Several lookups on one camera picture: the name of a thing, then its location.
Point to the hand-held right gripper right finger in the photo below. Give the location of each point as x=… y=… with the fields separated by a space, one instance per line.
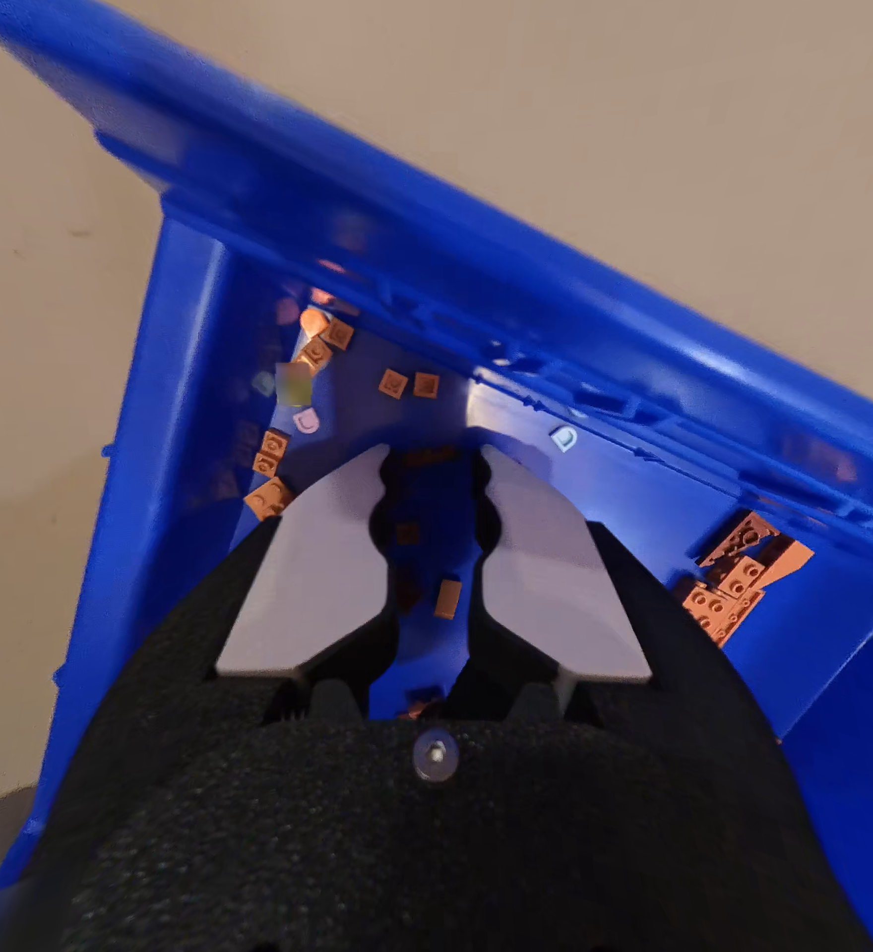
x=563 y=588

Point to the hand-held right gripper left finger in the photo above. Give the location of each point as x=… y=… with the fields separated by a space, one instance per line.
x=310 y=588

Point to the blue plastic bin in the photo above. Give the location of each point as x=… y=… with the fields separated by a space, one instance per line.
x=630 y=491

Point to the heap of orange bricks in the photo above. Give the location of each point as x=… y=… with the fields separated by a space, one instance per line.
x=734 y=573

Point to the grey desk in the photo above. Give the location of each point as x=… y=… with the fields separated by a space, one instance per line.
x=630 y=119

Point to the small white brick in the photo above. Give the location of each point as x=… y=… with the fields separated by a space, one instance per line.
x=563 y=439
x=307 y=421

